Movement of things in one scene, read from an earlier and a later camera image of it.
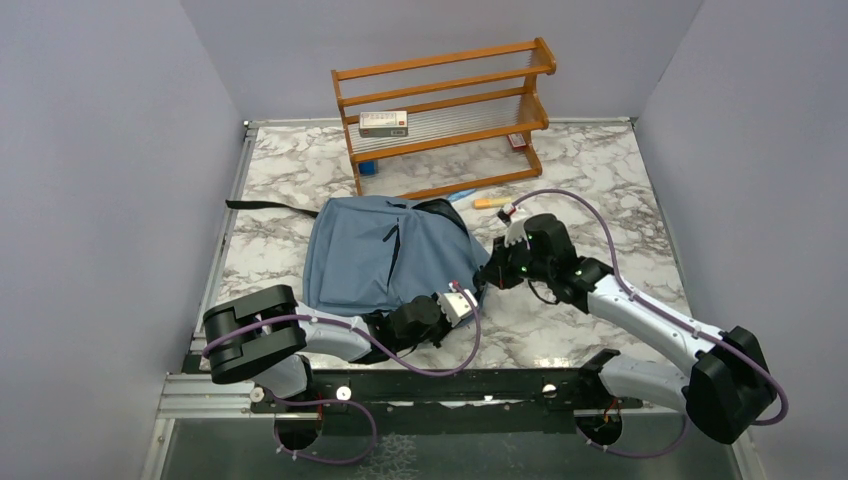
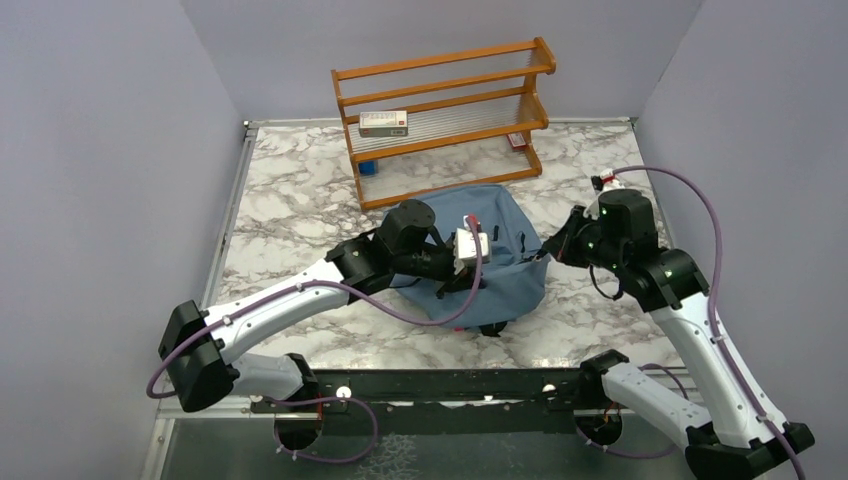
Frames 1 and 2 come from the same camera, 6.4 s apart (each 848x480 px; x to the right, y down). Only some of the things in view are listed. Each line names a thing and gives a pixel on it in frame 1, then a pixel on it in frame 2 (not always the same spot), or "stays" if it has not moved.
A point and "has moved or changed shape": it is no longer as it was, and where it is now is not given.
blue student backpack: [362, 253] has moved or changed shape
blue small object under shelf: [367, 168] stays
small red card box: [517, 141] stays
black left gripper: [446, 327] -> [460, 282]
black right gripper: [498, 270] -> [563, 244]
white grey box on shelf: [383, 123] stays
